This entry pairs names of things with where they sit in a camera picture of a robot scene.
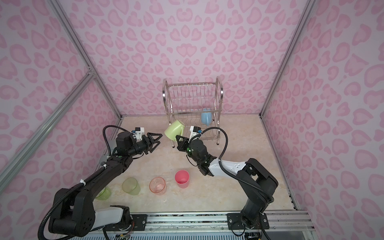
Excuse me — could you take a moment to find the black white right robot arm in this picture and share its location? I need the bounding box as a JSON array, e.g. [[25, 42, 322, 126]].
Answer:
[[176, 135, 279, 229]]

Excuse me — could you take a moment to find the translucent green plastic cup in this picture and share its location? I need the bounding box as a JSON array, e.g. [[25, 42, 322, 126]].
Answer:
[[122, 178, 141, 196]]

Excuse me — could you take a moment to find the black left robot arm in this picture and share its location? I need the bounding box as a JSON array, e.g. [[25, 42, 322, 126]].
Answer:
[[38, 131, 163, 240]]

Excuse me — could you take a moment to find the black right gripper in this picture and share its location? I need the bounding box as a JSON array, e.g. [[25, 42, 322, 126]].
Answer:
[[175, 134, 202, 165]]

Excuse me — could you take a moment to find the translucent teal plastic cup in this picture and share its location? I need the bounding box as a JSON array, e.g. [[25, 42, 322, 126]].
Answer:
[[106, 140, 117, 156]]

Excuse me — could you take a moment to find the opaque pink plastic cup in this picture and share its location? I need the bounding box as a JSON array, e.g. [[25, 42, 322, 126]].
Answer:
[[175, 170, 190, 189]]

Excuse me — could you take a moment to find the aluminium corner frame post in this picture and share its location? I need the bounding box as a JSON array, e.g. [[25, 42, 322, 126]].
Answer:
[[47, 0, 123, 120], [259, 0, 318, 119]]

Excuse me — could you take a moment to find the aluminium corner frame post right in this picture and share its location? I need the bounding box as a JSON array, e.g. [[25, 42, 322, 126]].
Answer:
[[259, 0, 318, 119]]

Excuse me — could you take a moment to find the light green ceramic mug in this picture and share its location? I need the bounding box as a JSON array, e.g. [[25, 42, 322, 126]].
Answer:
[[165, 120, 185, 142]]

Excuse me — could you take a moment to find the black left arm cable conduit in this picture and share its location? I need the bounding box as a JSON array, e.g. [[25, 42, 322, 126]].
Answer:
[[37, 125, 133, 240]]

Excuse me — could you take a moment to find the light blue ceramic mug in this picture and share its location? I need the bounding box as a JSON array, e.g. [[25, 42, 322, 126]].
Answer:
[[201, 109, 213, 126]]

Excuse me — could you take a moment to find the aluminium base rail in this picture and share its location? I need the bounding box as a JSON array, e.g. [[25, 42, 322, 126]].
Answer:
[[55, 209, 319, 240]]

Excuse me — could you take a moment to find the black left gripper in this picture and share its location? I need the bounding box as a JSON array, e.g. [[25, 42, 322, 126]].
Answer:
[[127, 133, 162, 158]]

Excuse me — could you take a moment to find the translucent pink plastic cup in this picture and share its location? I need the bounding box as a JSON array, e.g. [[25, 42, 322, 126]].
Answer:
[[149, 177, 167, 195]]

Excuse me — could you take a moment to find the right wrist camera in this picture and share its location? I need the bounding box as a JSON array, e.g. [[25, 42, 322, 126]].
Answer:
[[190, 126, 202, 140]]

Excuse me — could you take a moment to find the steel two-tier dish rack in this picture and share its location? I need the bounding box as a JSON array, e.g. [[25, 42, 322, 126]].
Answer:
[[162, 77, 224, 137]]

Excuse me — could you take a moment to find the aluminium diagonal frame bar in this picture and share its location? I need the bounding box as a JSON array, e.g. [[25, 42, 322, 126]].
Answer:
[[1, 71, 95, 193]]

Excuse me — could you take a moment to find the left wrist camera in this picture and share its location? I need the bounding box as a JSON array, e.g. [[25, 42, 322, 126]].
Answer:
[[131, 127, 145, 142]]

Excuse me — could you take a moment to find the aluminium corner frame post left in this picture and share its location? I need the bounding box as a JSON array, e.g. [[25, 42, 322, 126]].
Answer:
[[47, 0, 123, 120]]

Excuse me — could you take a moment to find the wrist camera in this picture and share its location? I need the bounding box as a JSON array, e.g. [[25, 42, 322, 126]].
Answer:
[[131, 127, 145, 142], [190, 126, 202, 140]]

